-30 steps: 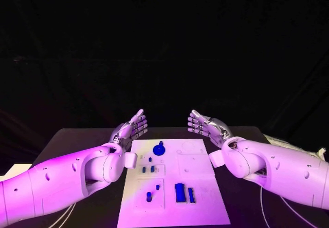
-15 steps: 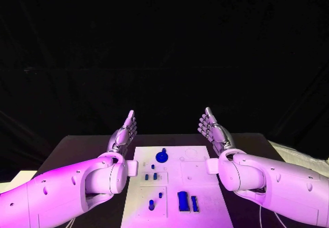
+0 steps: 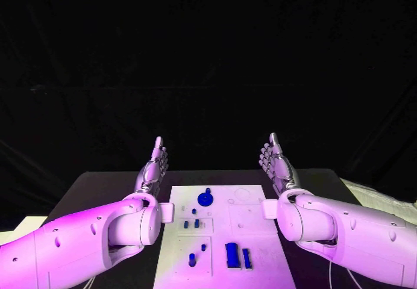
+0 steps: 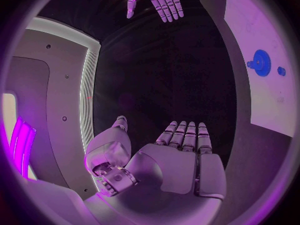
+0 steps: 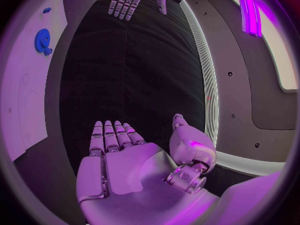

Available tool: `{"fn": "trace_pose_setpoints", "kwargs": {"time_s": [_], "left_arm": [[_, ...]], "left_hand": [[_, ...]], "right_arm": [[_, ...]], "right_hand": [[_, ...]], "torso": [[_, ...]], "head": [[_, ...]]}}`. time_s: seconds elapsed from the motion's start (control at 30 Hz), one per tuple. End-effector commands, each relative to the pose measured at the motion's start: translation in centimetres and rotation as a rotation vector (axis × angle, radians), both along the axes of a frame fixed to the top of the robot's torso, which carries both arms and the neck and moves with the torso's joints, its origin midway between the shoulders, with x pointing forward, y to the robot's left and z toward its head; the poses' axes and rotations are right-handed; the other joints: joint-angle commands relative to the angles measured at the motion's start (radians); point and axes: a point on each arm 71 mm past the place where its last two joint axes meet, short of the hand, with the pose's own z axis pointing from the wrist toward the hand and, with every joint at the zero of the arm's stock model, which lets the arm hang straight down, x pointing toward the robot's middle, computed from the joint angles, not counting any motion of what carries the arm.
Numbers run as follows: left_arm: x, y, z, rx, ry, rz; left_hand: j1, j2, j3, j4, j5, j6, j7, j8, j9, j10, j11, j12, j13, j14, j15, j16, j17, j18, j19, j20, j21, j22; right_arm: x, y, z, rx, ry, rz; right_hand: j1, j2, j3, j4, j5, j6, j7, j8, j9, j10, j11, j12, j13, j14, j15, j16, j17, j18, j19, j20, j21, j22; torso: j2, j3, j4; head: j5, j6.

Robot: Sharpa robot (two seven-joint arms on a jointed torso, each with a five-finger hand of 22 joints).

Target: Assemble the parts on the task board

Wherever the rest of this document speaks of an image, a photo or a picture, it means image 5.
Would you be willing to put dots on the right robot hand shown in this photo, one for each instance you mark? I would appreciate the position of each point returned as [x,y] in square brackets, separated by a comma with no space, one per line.
[131,172]

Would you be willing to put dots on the white task board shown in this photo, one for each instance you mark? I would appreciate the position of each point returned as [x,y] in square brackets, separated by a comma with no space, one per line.
[28,78]

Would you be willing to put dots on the blue peg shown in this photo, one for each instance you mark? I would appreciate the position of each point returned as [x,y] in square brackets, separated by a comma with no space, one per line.
[46,10]

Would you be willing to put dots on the small blue gear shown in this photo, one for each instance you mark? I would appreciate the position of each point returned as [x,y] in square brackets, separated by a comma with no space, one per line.
[48,51]

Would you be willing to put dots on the glowing light bar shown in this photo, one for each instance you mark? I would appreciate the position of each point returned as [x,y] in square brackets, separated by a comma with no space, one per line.
[250,13]

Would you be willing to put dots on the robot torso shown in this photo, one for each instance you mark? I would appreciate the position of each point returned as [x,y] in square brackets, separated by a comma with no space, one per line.
[234,78]

